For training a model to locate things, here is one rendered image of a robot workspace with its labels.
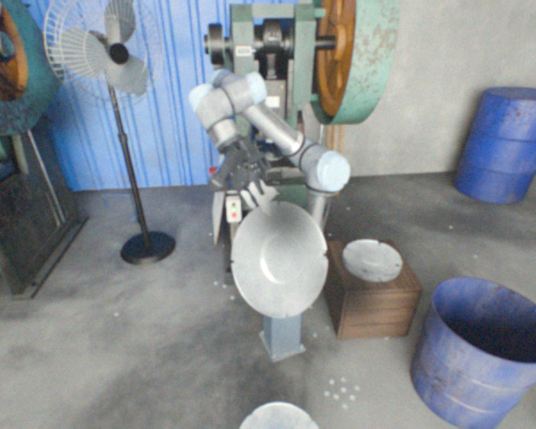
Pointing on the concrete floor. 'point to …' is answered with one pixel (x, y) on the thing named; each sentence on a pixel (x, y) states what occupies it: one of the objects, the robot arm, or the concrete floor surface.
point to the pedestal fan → (83, 41)
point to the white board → (217, 208)
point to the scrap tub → (479, 351)
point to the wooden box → (369, 298)
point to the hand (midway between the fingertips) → (263, 213)
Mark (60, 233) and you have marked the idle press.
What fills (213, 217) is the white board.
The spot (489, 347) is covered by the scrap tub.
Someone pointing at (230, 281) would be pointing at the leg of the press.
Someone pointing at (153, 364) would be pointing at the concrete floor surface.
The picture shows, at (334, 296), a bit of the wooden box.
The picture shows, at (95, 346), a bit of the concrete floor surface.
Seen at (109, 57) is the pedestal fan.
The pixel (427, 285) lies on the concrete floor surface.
